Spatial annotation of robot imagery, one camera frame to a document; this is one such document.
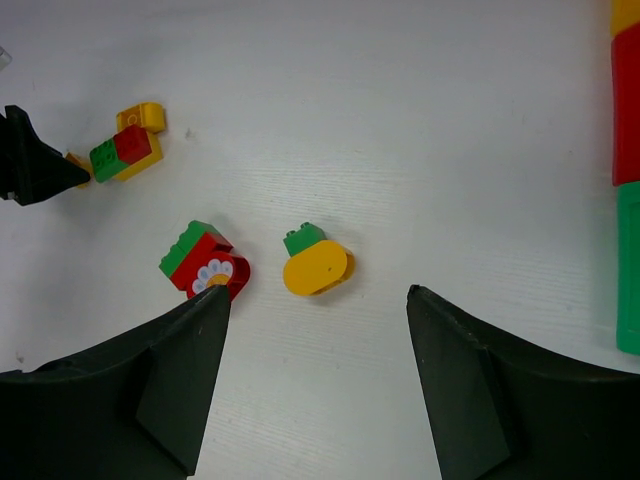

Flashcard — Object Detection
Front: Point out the green yellow oval lego stack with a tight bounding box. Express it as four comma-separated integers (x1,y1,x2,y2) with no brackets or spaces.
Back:
283,222,355,296

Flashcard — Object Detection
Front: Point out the yellow plastic bin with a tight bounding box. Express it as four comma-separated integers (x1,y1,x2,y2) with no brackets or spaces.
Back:
610,0,640,37

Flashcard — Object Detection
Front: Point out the small yellow lego brick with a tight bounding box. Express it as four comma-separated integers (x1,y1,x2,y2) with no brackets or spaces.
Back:
65,152,94,189

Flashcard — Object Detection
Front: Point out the green red yellow lego stack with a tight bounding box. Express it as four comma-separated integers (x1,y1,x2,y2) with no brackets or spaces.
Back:
89,125,164,183

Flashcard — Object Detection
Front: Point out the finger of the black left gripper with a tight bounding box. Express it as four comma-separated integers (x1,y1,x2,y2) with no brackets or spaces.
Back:
1,105,89,206

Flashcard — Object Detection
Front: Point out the yellow curved lego brick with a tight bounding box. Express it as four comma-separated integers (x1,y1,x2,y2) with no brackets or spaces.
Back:
116,102,167,133

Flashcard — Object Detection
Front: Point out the red plastic bin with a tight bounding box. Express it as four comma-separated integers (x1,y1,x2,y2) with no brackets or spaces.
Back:
611,24,639,186

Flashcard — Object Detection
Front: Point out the green red flower lego stack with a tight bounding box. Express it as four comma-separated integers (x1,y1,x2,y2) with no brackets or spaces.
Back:
159,220,251,300

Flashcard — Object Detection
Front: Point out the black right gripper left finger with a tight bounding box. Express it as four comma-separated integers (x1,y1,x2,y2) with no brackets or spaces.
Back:
1,287,231,479

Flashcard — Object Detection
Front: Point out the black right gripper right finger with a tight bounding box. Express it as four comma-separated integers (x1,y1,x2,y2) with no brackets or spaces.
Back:
407,285,639,479

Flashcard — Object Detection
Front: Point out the green plastic bin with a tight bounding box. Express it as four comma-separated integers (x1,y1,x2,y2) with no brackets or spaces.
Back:
616,182,639,355

